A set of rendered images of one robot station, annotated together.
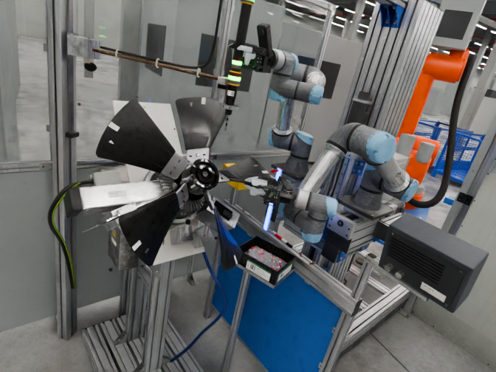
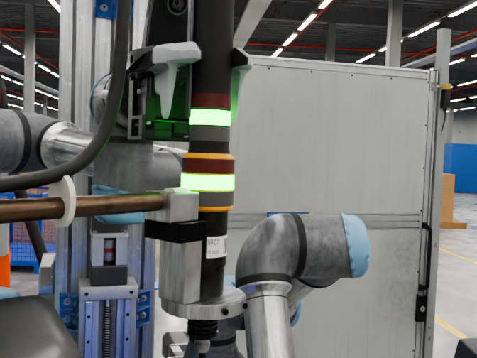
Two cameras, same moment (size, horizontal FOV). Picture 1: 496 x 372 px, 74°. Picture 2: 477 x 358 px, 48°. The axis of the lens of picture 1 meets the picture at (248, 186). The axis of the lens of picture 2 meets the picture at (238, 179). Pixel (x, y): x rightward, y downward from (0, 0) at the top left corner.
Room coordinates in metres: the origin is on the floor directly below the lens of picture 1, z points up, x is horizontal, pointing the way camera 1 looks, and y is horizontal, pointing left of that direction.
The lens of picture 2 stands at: (0.98, 0.50, 1.58)
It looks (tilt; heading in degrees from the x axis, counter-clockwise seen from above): 3 degrees down; 298
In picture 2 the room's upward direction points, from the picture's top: 2 degrees clockwise
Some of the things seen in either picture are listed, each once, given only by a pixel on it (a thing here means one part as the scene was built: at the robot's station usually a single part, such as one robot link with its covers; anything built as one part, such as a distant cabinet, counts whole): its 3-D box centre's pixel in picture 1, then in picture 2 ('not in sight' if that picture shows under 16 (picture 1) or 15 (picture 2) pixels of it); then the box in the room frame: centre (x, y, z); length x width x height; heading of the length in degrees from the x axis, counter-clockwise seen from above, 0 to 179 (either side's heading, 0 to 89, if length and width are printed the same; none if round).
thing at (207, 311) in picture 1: (215, 268); not in sight; (1.70, 0.09, 0.39); 0.04 x 0.04 x 0.78; 43
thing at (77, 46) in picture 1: (83, 46); not in sight; (1.34, 0.74, 1.54); 0.10 x 0.07 x 0.09; 78
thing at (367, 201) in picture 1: (368, 195); (211, 351); (1.63, -0.62, 1.09); 0.15 x 0.15 x 0.10
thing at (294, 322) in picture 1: (263, 305); not in sight; (1.38, -0.21, 0.45); 0.82 x 0.02 x 0.66; 43
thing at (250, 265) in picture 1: (264, 259); not in sight; (1.22, -0.14, 0.85); 0.22 x 0.17 x 0.07; 59
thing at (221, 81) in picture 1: (229, 93); (196, 250); (1.21, 0.13, 1.50); 0.09 x 0.07 x 0.10; 78
